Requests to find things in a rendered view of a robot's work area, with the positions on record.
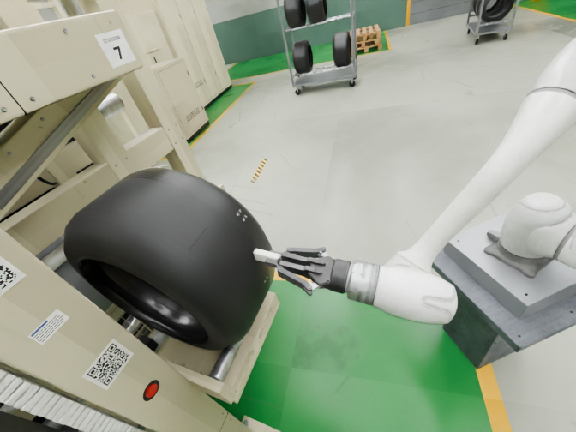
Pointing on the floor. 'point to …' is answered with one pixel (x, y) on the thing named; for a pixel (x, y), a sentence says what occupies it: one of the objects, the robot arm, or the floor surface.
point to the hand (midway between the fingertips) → (267, 257)
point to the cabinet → (182, 96)
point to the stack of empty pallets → (369, 38)
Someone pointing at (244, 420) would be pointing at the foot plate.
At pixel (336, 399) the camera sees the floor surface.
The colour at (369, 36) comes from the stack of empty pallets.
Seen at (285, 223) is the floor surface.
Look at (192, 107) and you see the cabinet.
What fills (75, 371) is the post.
